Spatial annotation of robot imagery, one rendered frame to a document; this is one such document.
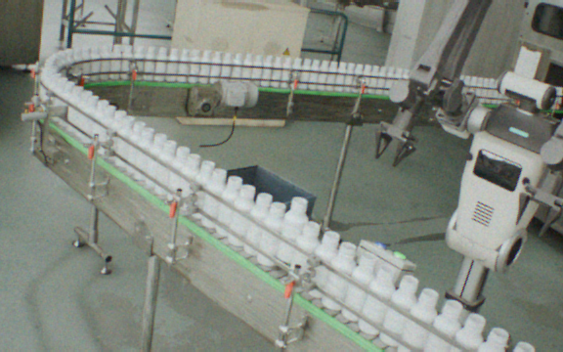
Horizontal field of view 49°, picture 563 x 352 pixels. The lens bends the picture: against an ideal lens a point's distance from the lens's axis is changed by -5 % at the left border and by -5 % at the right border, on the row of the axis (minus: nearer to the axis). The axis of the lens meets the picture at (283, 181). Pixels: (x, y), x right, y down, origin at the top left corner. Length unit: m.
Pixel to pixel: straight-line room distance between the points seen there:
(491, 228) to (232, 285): 0.77
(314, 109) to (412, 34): 4.07
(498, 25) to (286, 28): 3.28
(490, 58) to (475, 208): 6.59
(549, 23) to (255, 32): 2.55
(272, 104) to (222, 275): 1.90
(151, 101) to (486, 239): 1.92
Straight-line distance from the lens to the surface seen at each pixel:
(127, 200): 2.10
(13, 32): 6.92
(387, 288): 1.47
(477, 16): 1.97
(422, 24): 7.61
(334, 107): 3.77
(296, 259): 1.60
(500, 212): 1.93
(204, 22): 5.75
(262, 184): 2.51
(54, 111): 2.43
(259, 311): 1.71
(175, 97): 3.33
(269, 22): 6.00
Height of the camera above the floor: 1.82
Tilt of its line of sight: 21 degrees down
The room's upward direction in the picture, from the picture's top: 12 degrees clockwise
